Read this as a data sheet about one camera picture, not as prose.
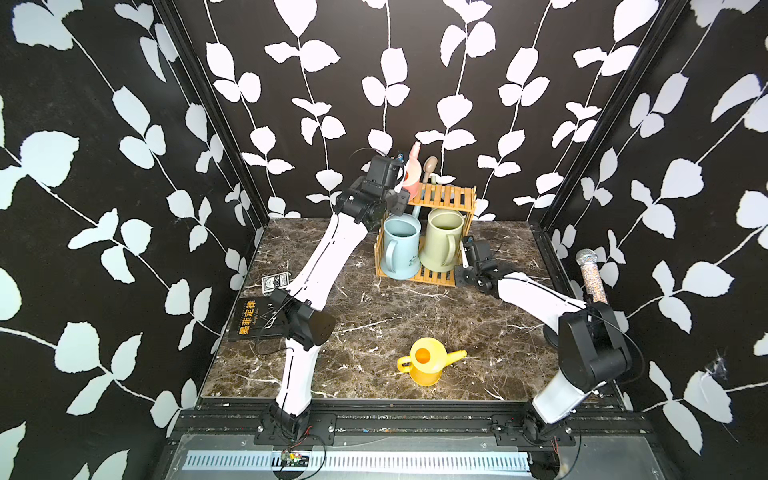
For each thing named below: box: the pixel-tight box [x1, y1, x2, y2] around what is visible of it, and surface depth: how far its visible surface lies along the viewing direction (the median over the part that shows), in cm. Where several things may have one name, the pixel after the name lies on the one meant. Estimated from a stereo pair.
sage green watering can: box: [419, 208, 465, 272], surface depth 94 cm
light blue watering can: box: [380, 205, 421, 280], surface depth 92 cm
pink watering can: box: [402, 140, 423, 202], surface depth 80 cm
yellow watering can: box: [397, 337, 467, 387], surface depth 78 cm
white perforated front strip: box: [183, 450, 533, 476], surface depth 71 cm
